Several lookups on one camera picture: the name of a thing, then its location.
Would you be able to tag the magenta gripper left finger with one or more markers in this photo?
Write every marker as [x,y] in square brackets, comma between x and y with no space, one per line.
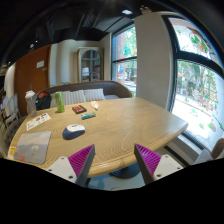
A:
[74,168]

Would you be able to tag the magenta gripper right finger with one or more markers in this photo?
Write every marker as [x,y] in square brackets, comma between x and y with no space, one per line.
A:
[154,166]

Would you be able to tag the blue white computer mouse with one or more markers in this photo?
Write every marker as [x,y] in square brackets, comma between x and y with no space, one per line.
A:
[73,131]

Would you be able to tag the grey mouse pad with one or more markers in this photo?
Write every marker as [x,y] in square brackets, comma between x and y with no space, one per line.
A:
[32,147]

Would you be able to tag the black table base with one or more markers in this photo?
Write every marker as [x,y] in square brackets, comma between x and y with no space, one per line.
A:
[127,172]

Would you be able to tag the teal small pack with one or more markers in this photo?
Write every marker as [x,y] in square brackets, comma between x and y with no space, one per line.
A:
[88,115]

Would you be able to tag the black red small box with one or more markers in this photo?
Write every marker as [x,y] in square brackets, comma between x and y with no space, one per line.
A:
[79,109]

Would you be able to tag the white printed paper sheet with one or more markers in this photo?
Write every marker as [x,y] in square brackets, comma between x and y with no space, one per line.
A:
[37,121]

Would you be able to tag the pink white small object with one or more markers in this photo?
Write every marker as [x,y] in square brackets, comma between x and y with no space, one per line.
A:
[94,105]

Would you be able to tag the striped cushion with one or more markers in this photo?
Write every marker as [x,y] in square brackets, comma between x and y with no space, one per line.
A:
[82,96]

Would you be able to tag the yellow sticker card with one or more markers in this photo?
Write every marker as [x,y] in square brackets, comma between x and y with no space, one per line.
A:
[11,153]

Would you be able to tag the green can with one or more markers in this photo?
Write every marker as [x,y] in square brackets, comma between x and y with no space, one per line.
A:
[59,102]

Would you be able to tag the brown chair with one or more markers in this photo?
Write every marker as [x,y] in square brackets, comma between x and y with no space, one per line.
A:
[218,148]

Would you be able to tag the black backpack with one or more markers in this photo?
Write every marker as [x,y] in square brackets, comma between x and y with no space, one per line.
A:
[43,101]

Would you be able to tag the dark curved sofa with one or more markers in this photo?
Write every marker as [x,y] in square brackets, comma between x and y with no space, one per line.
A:
[111,89]

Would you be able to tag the clear plastic bottle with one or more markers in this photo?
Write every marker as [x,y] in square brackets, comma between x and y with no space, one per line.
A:
[31,103]

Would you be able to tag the wooden door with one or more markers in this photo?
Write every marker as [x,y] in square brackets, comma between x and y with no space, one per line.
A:
[31,73]

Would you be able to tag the glass door cabinet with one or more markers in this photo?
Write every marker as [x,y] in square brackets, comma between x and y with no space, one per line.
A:
[90,64]

